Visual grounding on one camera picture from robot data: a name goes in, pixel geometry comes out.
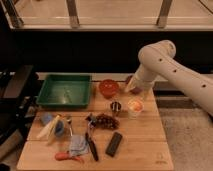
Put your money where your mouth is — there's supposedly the red bowl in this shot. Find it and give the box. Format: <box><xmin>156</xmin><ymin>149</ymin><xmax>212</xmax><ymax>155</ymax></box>
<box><xmin>99</xmin><ymin>79</ymin><xmax>119</xmax><ymax>99</ymax></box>

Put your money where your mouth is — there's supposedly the black equipment on left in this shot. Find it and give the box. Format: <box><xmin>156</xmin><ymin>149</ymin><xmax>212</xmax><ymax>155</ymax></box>
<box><xmin>0</xmin><ymin>65</ymin><xmax>38</xmax><ymax>161</ymax></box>

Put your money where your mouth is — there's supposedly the orange carrot toy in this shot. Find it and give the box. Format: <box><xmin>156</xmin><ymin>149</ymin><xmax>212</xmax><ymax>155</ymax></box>
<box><xmin>55</xmin><ymin>152</ymin><xmax>84</xmax><ymax>163</ymax></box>

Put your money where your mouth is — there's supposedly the wooden board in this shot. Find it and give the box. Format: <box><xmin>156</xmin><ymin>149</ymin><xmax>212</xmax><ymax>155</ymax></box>
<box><xmin>16</xmin><ymin>81</ymin><xmax>175</xmax><ymax>171</ymax></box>

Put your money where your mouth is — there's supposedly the clear glass cup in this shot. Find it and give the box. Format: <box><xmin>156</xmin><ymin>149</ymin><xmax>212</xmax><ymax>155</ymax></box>
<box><xmin>127</xmin><ymin>98</ymin><xmax>144</xmax><ymax>118</ymax></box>

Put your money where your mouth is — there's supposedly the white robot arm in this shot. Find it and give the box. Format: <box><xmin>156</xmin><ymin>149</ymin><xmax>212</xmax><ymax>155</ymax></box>
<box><xmin>125</xmin><ymin>40</ymin><xmax>213</xmax><ymax>117</ymax></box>

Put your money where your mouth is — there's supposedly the light blue small object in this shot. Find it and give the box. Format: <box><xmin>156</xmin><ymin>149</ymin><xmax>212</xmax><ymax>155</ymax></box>
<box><xmin>40</xmin><ymin>113</ymin><xmax>53</xmax><ymax>125</ymax></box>

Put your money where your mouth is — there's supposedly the bunch of dark grapes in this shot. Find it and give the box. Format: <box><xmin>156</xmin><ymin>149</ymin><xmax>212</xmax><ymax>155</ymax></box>
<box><xmin>96</xmin><ymin>114</ymin><xmax>119</xmax><ymax>130</ymax></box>

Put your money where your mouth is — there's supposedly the green plastic tray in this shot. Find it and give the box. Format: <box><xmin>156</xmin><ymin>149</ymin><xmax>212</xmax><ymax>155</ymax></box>
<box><xmin>37</xmin><ymin>74</ymin><xmax>92</xmax><ymax>108</ymax></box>

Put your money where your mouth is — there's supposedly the blue grey cloth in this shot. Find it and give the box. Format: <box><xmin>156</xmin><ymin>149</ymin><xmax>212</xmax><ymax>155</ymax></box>
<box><xmin>69</xmin><ymin>134</ymin><xmax>88</xmax><ymax>157</ymax></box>

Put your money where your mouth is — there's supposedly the small metal cup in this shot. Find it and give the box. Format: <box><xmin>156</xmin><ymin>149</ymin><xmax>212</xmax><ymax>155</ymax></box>
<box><xmin>110</xmin><ymin>101</ymin><xmax>121</xmax><ymax>115</ymax></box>

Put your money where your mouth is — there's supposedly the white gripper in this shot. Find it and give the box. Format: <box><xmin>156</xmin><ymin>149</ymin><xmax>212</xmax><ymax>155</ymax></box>
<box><xmin>125</xmin><ymin>67</ymin><xmax>154</xmax><ymax>92</ymax></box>

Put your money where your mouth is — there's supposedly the blue cup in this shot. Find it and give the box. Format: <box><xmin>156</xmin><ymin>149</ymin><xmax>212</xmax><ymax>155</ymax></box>
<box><xmin>54</xmin><ymin>121</ymin><xmax>64</xmax><ymax>137</ymax></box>

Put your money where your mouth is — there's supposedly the black rectangular block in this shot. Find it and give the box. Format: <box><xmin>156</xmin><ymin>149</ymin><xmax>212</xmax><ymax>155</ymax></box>
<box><xmin>105</xmin><ymin>132</ymin><xmax>123</xmax><ymax>157</ymax></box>

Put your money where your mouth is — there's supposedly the metal spoon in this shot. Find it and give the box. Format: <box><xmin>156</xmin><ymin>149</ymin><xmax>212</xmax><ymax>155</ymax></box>
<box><xmin>66</xmin><ymin>116</ymin><xmax>73</xmax><ymax>137</ymax></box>

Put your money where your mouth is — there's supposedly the purple bowl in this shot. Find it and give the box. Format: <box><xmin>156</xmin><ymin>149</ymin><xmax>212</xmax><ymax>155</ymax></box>
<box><xmin>125</xmin><ymin>75</ymin><xmax>142</xmax><ymax>95</ymax></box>

